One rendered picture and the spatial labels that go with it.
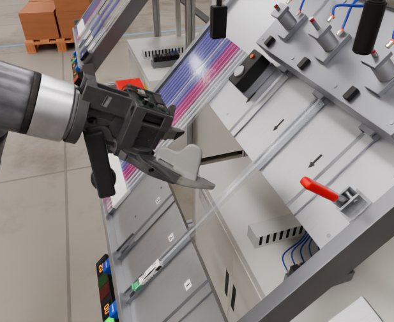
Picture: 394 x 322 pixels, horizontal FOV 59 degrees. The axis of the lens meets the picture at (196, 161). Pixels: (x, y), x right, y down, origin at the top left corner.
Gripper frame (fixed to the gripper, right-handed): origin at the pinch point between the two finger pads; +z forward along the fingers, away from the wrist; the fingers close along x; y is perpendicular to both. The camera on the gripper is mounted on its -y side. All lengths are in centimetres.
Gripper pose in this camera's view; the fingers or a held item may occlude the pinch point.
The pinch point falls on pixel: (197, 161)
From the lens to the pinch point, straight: 54.2
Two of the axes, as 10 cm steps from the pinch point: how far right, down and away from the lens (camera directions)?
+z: 8.3, 2.1, 5.1
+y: 4.5, -7.9, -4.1
